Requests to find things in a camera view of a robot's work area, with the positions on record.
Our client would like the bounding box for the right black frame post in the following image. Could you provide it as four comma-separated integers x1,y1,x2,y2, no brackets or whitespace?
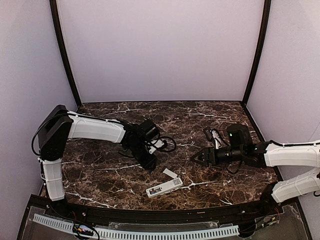
241,0,272,107

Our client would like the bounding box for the black frame post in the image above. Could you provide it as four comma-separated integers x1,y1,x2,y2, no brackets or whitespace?
49,0,82,108
241,0,272,107

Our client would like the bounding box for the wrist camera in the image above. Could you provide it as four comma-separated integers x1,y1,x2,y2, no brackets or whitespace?
147,139,165,154
203,127,223,149

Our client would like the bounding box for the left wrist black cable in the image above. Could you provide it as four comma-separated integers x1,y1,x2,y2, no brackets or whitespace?
118,136,177,160

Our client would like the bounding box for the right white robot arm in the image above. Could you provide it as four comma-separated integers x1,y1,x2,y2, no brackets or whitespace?
190,123,320,205

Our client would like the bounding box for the white remote control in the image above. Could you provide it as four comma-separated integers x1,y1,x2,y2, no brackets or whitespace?
146,177,183,198

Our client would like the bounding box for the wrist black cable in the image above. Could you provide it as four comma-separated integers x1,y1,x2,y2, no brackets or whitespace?
226,159,245,175
118,136,177,160

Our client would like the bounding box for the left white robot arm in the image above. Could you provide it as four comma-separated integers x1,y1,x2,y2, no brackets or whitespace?
32,105,167,202

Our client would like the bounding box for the white slotted cable duct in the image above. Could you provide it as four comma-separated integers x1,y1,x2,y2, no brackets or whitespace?
32,213,240,240

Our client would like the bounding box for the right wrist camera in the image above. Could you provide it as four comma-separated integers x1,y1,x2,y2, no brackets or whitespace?
203,127,223,149

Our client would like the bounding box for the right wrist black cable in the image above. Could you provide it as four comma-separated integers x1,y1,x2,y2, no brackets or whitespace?
226,159,245,175

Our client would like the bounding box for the left black frame post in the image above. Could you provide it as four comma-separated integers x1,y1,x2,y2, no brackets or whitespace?
49,0,82,108

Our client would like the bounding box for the white battery cover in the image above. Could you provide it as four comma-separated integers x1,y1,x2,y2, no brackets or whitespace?
163,168,178,179

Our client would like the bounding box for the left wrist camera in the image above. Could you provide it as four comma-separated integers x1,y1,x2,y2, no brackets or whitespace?
147,139,165,154

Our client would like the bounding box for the black front table rail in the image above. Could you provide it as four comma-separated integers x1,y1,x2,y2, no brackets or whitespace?
44,200,276,225

